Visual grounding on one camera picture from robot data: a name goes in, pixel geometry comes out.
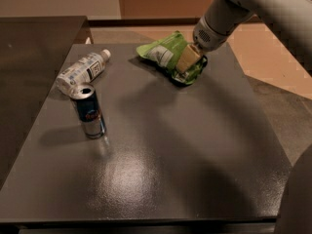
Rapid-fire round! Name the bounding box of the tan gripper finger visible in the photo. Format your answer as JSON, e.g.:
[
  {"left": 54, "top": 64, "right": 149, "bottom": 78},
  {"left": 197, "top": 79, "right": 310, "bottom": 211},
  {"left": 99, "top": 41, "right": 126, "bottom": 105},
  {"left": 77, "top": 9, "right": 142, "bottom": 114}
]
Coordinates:
[{"left": 175, "top": 44, "right": 203, "bottom": 73}]

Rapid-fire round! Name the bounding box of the green rice chip bag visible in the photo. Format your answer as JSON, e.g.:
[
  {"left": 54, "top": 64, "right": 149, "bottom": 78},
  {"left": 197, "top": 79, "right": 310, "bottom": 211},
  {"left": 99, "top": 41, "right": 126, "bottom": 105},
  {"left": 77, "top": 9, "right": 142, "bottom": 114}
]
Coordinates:
[{"left": 136, "top": 31, "right": 208, "bottom": 86}]

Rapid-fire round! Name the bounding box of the blue silver redbull can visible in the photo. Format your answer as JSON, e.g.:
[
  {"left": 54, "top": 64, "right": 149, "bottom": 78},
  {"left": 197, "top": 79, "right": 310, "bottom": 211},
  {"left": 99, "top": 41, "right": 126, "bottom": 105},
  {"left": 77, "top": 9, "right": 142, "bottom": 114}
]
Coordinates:
[{"left": 69, "top": 83, "right": 105, "bottom": 138}]

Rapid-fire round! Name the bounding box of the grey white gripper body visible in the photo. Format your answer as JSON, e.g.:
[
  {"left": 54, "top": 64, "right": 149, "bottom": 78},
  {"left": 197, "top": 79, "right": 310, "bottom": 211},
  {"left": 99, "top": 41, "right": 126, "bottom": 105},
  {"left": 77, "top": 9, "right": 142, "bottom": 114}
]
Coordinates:
[{"left": 193, "top": 0, "right": 253, "bottom": 52}]

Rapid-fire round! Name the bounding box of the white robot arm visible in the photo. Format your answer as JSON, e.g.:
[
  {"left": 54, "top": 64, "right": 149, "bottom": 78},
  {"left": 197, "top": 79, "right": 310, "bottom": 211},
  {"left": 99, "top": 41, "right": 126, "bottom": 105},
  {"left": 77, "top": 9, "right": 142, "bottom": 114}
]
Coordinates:
[{"left": 193, "top": 0, "right": 312, "bottom": 234}]

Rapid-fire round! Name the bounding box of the dark side cabinet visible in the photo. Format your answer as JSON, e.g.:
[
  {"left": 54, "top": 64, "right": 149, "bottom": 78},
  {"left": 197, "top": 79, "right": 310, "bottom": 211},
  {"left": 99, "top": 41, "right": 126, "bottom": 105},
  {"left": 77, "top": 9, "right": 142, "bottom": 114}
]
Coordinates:
[{"left": 0, "top": 16, "right": 92, "bottom": 187}]

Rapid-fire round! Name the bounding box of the clear plastic water bottle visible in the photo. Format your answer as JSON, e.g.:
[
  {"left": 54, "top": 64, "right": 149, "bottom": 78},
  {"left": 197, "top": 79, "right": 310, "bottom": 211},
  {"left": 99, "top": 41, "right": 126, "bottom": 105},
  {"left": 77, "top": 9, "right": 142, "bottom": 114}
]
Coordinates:
[{"left": 56, "top": 49, "right": 111, "bottom": 95}]

